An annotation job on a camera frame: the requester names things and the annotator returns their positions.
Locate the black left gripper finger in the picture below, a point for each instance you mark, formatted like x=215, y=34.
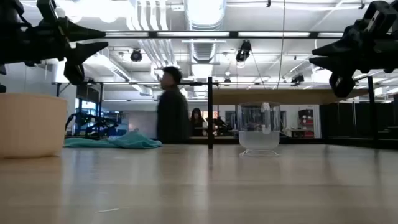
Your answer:
x=74, y=70
x=81, y=32

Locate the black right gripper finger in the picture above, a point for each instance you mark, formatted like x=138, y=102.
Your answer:
x=340, y=49
x=342, y=81

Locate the peach ceramic mug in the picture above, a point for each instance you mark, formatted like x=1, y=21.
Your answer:
x=31, y=124

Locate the clear glass mug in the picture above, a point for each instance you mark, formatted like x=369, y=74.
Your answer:
x=258, y=143

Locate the black background robot arm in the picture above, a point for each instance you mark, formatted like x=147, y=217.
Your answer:
x=93, y=126
x=220, y=127

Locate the black shelf leg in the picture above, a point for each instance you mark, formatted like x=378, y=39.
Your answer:
x=210, y=124
x=372, y=109

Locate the wooden shelf board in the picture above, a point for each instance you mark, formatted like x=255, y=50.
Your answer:
x=295, y=96

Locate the black room divider panel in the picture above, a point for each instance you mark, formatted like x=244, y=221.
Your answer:
x=348, y=121

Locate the black round spotlight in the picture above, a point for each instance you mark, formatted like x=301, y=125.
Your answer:
x=243, y=51
x=136, y=55
x=297, y=79

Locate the red storage cabinet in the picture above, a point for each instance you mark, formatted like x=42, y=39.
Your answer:
x=306, y=124

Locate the teal cloth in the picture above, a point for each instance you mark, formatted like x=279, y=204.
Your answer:
x=133, y=141

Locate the standing person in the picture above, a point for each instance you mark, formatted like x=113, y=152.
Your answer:
x=172, y=115

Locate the seated person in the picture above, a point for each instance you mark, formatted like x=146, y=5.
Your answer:
x=196, y=119

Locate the black table edge rail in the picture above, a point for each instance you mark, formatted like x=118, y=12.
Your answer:
x=311, y=140

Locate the black overhead frame bar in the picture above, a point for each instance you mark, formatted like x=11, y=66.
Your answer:
x=233, y=34

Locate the silver ventilation duct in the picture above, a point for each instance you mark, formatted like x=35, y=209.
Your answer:
x=205, y=12

